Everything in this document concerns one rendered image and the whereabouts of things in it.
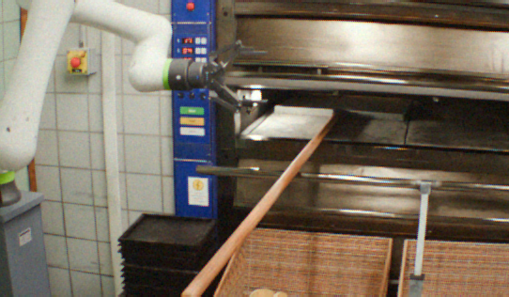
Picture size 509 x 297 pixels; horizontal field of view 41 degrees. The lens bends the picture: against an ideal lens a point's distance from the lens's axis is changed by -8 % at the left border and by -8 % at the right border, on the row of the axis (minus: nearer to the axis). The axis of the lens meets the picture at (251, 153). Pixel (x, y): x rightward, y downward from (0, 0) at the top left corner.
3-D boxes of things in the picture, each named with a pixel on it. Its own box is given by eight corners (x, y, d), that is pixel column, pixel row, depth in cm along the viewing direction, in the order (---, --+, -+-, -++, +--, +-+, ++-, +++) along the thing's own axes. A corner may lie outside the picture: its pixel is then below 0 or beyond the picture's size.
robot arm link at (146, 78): (133, 97, 213) (118, 86, 203) (140, 57, 216) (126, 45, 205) (177, 98, 210) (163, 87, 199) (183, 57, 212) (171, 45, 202)
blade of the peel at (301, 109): (403, 120, 294) (403, 114, 294) (274, 112, 309) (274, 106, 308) (408, 104, 328) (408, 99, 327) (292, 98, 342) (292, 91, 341)
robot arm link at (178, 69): (166, 93, 202) (166, 61, 199) (181, 86, 213) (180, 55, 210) (187, 94, 200) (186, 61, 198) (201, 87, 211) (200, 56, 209)
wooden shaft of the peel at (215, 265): (194, 307, 134) (193, 294, 133) (179, 305, 134) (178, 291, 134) (338, 120, 293) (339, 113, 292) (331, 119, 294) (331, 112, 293)
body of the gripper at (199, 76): (196, 58, 207) (227, 59, 204) (197, 87, 209) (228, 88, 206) (188, 62, 200) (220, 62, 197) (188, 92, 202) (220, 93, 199)
